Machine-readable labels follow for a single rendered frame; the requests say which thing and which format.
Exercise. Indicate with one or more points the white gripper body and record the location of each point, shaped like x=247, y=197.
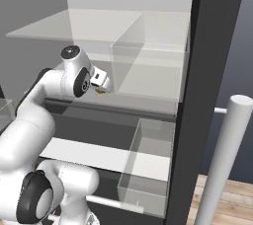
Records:
x=106, y=83

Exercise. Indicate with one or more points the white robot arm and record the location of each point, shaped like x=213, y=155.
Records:
x=29, y=130

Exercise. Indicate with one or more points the yellow lemon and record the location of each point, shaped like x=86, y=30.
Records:
x=98, y=91

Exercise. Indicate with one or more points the large clear fridge bin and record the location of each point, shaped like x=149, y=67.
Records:
x=154, y=67

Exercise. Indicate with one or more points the glass fridge shelf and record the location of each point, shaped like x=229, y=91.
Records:
x=75, y=26

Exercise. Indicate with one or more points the white fridge shelf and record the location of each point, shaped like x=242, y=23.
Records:
x=99, y=156

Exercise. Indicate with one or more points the black fridge door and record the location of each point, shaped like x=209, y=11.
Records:
x=204, y=71

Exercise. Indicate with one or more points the small clear fridge bin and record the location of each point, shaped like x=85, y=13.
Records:
x=150, y=173

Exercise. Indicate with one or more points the clear door bin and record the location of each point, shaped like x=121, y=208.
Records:
x=6, y=112

